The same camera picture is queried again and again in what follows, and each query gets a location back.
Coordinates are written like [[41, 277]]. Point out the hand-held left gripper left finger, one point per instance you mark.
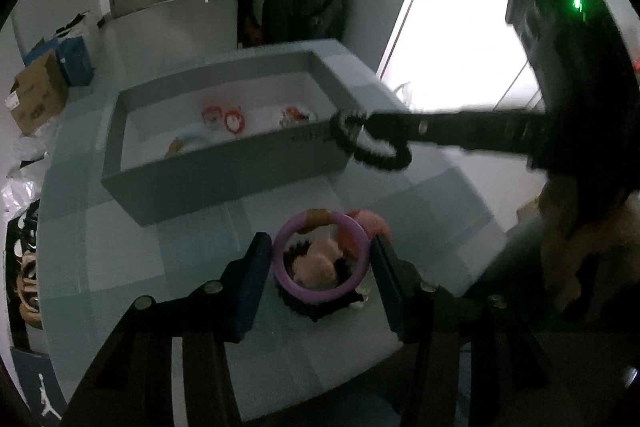
[[250, 287]]

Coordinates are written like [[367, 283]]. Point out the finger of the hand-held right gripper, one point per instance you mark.
[[450, 127]]

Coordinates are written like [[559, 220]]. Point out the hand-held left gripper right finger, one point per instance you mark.
[[387, 287]]

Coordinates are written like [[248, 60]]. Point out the grey cardboard storage box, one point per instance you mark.
[[225, 177]]

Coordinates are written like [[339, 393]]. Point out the orange white toy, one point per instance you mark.
[[295, 114]]

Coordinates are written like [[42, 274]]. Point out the small red round ornament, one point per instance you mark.
[[234, 121]]

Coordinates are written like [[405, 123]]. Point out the small red white charm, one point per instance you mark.
[[212, 114]]

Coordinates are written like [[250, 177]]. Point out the orange pink toy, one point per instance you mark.
[[370, 222]]

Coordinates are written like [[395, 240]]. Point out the pink bear toy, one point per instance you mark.
[[315, 267]]

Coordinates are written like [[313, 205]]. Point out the white sliding door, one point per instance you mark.
[[450, 7]]

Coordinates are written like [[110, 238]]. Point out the dark blue printed bag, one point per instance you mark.
[[35, 372]]

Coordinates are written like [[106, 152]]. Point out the crumpled clear plastic wrap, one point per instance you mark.
[[20, 167]]

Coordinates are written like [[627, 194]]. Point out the brown cardboard box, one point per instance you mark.
[[37, 97]]

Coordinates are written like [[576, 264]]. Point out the blue box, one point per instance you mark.
[[75, 62]]

